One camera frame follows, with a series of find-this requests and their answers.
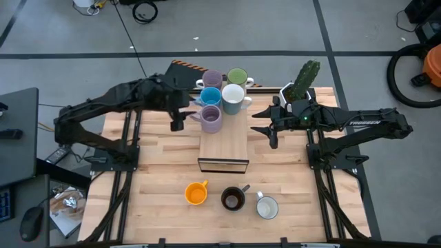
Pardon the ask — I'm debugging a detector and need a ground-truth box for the black keyboard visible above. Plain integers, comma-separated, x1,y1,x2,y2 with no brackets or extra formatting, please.
0,187,15,223

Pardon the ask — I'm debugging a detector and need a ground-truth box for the white faceted planter pot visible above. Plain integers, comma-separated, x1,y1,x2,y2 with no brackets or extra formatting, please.
278,82,313,112

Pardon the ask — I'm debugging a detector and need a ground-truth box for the lavender mug white handle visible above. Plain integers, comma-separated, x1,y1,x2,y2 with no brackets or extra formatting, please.
195,69,224,91

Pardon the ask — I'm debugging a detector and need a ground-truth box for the dark grey desk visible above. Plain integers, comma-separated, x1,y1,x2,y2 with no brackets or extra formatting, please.
0,87,39,189
0,174,51,248

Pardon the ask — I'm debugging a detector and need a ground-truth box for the black equipment box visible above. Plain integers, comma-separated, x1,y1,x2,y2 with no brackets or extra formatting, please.
404,0,441,45

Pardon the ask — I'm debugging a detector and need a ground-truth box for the open box with foil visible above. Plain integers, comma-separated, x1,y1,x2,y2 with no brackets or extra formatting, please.
49,185,88,239

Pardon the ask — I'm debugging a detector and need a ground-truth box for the left arm's gripper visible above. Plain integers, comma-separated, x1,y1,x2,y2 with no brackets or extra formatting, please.
147,76,198,133

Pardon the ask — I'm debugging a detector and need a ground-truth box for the orange vacuum cleaner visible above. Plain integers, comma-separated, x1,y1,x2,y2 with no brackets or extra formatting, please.
422,43,441,89
386,43,441,110

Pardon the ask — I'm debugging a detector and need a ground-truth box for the black remote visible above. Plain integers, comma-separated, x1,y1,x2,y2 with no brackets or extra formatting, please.
0,129,23,140

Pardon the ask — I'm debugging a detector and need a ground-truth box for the right arm's gripper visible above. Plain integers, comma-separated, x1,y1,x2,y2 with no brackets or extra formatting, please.
250,95,313,150

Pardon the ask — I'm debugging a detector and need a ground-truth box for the light blue faceted mug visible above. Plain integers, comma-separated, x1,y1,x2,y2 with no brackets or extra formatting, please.
193,86,223,108

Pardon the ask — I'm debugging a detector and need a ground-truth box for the black power adapter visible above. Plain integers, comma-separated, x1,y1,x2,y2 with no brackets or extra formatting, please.
44,145,72,165

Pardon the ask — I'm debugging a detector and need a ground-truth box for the green cactus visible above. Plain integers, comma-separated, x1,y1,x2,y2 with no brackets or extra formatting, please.
285,60,321,103

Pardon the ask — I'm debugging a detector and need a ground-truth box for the black cable ramp striped edge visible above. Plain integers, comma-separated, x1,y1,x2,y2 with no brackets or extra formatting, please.
161,59,263,90

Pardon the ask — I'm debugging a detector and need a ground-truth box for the long black floor cable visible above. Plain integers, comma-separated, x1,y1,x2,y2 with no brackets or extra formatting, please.
110,0,149,79

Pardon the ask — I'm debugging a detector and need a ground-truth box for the coiled black cable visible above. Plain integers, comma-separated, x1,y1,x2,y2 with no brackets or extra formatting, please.
132,0,158,24

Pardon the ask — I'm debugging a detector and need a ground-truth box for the white mug blue leaf pattern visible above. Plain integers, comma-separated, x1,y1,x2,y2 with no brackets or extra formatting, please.
255,191,280,220

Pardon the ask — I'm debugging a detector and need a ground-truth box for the green mug white handle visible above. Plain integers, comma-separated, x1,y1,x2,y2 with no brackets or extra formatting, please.
226,67,255,89

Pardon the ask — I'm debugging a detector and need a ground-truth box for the wooden shelf riser black frame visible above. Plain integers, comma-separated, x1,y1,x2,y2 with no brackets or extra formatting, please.
197,87,250,174

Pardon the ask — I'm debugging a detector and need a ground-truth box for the blue-brown glazed mug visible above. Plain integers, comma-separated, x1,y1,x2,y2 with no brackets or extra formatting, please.
220,184,252,212

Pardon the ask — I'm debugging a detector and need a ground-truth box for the yellow faceted mug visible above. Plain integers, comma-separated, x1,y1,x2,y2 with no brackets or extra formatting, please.
184,179,209,206

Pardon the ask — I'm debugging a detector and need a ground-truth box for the purple ribbed mug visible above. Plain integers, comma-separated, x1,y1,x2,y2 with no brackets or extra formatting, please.
189,105,223,134

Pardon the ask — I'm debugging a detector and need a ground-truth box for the yellow cable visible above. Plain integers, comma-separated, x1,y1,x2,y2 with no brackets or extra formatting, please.
37,121,59,134

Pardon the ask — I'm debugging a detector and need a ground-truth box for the teal mug white handle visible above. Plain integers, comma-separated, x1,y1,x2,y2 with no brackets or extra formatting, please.
221,83,253,116

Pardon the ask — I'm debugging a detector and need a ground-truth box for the black computer mouse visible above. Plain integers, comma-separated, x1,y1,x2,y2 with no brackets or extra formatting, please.
19,206,45,242

